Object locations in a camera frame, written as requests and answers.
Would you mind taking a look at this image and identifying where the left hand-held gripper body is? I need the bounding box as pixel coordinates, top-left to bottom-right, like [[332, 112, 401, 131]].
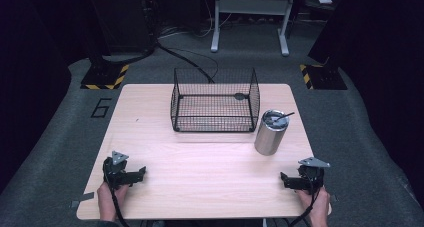
[[102, 150, 138, 190]]

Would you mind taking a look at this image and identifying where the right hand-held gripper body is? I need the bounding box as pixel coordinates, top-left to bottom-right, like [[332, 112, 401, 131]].
[[293, 156, 331, 195]]

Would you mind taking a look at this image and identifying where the steel tumbler cup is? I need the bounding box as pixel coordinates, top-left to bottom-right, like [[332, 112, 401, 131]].
[[253, 109, 290, 157]]

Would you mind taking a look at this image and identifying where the black wire mesh basket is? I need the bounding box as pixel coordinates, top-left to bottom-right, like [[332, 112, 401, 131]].
[[169, 67, 261, 134]]

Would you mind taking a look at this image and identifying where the person's left hand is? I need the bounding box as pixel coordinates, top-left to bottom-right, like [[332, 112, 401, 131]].
[[96, 181, 130, 222]]

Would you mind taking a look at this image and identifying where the person's right hand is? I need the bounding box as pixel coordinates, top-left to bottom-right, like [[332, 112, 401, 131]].
[[295, 186, 331, 221]]

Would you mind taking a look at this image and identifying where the grey tape piece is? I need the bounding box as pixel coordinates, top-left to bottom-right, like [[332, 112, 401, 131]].
[[69, 191, 96, 209]]

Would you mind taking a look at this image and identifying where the black drinking straw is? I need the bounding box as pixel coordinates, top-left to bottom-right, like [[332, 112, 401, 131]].
[[274, 111, 296, 122]]

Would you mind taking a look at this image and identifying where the black stand base striped edge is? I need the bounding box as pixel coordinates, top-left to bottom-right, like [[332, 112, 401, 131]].
[[298, 63, 348, 91], [80, 55, 130, 91]]

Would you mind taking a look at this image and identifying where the dark curtain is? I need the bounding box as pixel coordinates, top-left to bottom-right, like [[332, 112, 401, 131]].
[[308, 0, 424, 208]]

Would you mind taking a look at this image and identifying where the white metal stand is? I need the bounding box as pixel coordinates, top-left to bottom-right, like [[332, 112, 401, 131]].
[[210, 0, 298, 57]]

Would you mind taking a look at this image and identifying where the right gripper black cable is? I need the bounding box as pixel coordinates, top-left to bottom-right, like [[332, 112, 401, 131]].
[[288, 182, 322, 227]]

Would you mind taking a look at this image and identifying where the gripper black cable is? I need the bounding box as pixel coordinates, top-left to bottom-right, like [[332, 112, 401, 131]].
[[288, 182, 322, 227], [110, 185, 132, 227]]

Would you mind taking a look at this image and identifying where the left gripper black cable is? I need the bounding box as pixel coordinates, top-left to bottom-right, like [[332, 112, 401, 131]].
[[110, 185, 132, 227]]

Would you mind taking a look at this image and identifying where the black floor cable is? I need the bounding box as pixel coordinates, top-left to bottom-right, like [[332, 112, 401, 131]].
[[155, 40, 220, 85]]

